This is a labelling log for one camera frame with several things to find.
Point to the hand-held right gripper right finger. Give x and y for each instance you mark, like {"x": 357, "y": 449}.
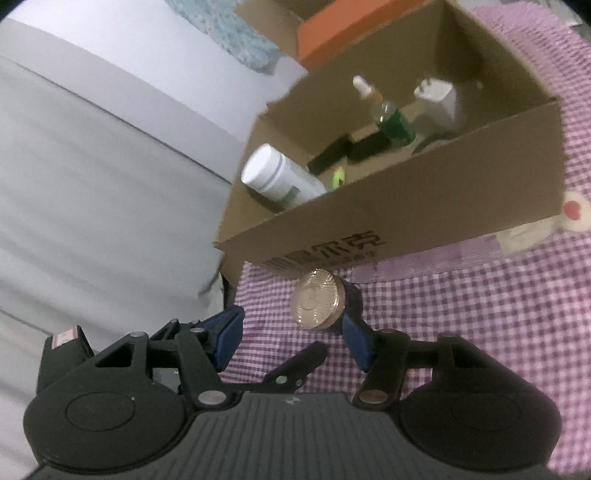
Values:
{"x": 358, "y": 342}

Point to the orange box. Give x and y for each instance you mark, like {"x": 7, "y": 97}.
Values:
{"x": 332, "y": 32}

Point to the purple checkered tablecloth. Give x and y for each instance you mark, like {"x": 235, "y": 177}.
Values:
{"x": 461, "y": 314}

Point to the blue floral cloth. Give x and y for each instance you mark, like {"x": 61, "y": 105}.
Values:
{"x": 231, "y": 32}

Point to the white charger plug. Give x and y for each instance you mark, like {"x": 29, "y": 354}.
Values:
{"x": 441, "y": 104}

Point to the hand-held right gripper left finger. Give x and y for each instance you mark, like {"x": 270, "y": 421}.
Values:
{"x": 228, "y": 333}

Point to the green dropper bottle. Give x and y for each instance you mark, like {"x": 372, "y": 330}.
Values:
{"x": 392, "y": 122}

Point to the white medicine bottle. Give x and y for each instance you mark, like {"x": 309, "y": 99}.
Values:
{"x": 272, "y": 173}

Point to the black jar with gold lid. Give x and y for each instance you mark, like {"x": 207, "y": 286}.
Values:
{"x": 316, "y": 297}

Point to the large cardboard box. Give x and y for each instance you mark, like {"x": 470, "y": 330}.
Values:
{"x": 415, "y": 207}

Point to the small glossy black case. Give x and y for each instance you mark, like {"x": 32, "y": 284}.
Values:
{"x": 367, "y": 143}

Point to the green and white tube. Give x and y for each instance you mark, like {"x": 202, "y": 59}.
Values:
{"x": 337, "y": 177}

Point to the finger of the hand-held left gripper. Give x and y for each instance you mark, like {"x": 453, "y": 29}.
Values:
{"x": 295, "y": 367}

